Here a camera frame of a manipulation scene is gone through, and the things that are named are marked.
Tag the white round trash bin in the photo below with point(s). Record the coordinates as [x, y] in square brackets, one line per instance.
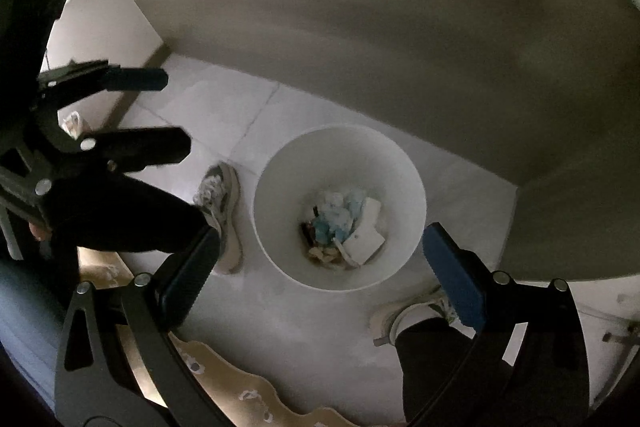
[337, 158]

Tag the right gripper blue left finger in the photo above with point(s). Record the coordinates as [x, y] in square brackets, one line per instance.
[180, 278]

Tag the grey left sneaker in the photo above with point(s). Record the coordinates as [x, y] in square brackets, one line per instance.
[217, 196]

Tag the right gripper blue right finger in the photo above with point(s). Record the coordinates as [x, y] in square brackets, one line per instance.
[459, 272]

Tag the grey right sneaker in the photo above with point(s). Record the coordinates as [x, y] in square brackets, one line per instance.
[386, 323]

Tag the grey sneaker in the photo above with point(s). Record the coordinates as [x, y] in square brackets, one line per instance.
[386, 323]
[217, 196]

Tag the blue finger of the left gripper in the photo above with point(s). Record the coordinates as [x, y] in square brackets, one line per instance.
[135, 79]
[132, 150]

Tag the person's left hand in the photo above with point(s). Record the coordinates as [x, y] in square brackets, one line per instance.
[42, 234]

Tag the light blue face mask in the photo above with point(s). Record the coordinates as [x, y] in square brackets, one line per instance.
[336, 214]

